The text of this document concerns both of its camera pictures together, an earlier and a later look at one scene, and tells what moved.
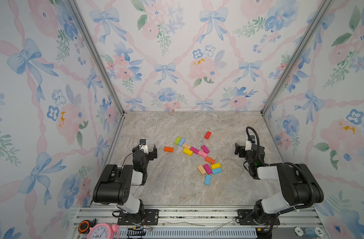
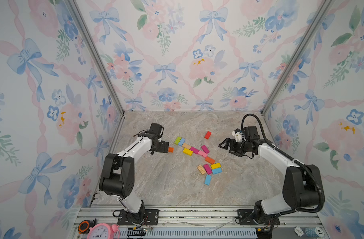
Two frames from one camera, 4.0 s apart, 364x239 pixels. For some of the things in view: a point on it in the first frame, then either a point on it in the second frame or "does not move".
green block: (177, 140) does not move
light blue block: (181, 142) does not move
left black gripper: (152, 155) -> (164, 147)
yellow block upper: (187, 151) does not move
